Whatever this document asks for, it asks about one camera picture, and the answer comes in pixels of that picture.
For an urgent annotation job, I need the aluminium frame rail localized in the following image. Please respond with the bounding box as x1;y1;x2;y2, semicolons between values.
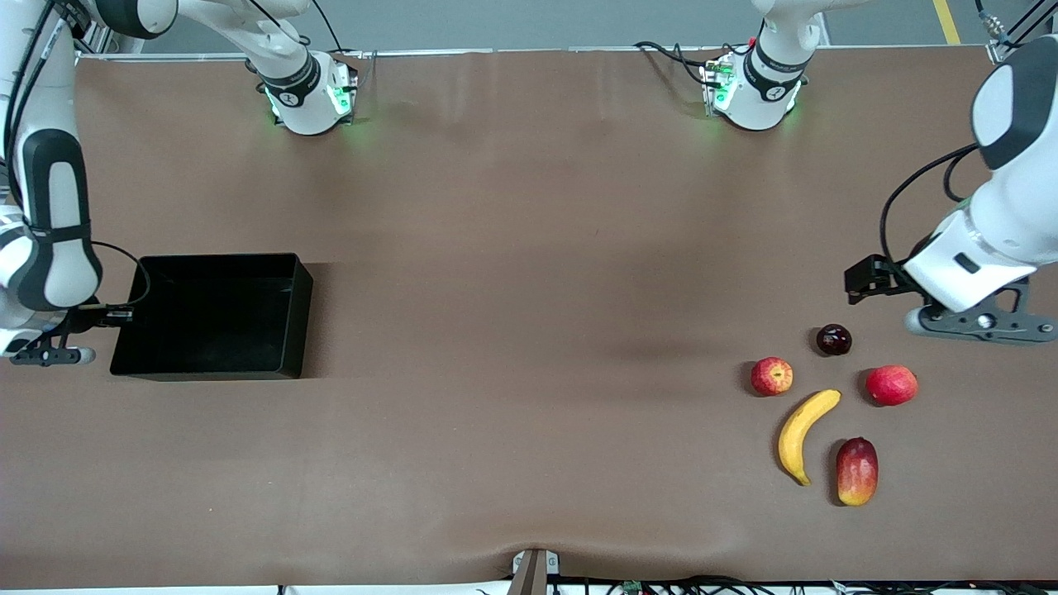
73;12;117;60

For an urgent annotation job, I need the red yellow mango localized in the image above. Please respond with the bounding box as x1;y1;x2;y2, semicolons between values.
835;437;879;507

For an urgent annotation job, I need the yellow banana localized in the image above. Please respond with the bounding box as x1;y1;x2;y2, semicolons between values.
778;389;842;487

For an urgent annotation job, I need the black plastic box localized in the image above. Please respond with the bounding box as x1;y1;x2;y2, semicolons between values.
110;253;313;381

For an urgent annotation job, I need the brown table cover sheet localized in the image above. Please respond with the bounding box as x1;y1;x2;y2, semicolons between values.
0;45;1058;589

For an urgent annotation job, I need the red yellow striped apple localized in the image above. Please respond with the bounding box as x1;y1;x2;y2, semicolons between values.
751;356;794;397

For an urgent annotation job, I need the grey metal edge bracket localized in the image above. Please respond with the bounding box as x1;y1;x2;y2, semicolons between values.
512;549;561;595

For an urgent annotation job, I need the black base power cable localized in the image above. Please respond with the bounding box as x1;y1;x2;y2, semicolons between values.
310;0;348;52
634;40;713;85

